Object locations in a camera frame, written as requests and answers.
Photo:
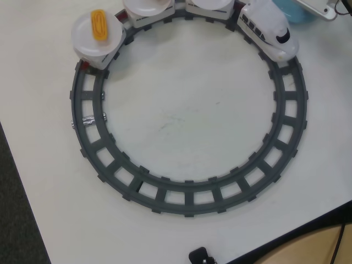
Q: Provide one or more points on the blue round dish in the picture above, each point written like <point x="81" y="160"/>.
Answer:
<point x="295" y="15"/>

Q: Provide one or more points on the white Shinkansen toy locomotive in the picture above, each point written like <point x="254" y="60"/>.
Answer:
<point x="264" y="24"/>

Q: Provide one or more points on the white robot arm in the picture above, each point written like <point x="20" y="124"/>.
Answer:
<point x="316" y="8"/>

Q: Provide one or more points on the yellow egg sushi piece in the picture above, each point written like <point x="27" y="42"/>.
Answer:
<point x="99" y="26"/>

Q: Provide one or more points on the grey circular toy train track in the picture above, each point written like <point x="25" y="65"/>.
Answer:
<point x="189" y="198"/>

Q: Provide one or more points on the silver foil tape strip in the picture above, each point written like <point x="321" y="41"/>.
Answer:
<point x="88" y="121"/>

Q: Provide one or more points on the black plastic device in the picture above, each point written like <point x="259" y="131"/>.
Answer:
<point x="200" y="255"/>

